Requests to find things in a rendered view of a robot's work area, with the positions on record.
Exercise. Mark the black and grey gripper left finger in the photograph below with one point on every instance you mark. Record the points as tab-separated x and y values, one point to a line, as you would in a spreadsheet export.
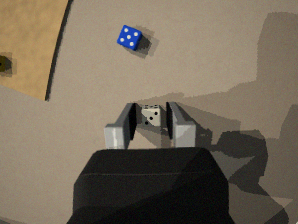
119	134

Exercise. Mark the blue die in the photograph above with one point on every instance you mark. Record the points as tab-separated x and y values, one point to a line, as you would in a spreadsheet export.
129	37

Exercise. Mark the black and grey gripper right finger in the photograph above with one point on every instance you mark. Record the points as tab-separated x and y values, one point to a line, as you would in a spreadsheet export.
182	132

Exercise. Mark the tan square mat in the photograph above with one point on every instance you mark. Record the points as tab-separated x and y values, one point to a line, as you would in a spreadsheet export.
29	35

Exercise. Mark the yellow die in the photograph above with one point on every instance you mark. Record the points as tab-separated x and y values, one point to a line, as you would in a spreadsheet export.
2	63

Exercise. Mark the white die with black pips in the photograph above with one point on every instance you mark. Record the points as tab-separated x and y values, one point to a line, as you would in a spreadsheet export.
151	116

